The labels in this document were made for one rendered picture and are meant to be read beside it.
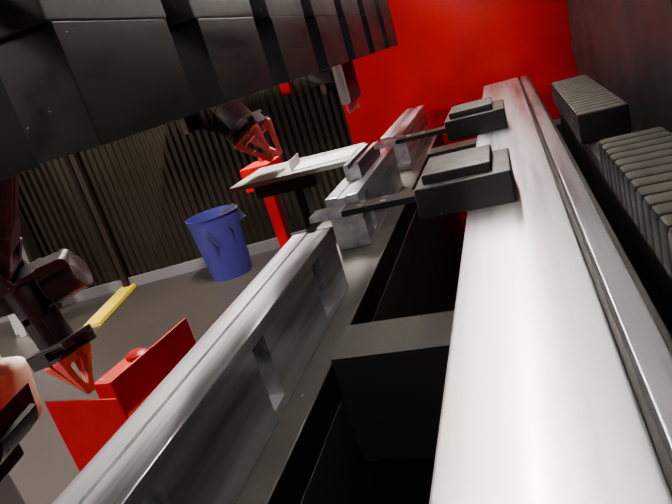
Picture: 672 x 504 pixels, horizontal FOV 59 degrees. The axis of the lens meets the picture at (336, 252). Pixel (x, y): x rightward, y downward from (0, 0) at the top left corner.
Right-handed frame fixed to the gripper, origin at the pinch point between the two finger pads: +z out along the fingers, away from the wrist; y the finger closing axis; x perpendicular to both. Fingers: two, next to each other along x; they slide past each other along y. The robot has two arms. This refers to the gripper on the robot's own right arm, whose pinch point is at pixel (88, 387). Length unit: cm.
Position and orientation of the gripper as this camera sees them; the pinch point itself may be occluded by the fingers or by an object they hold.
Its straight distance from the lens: 107.4
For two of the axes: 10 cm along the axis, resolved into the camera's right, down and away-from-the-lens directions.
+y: 8.1, -3.6, -4.6
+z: 4.8, 8.6, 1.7
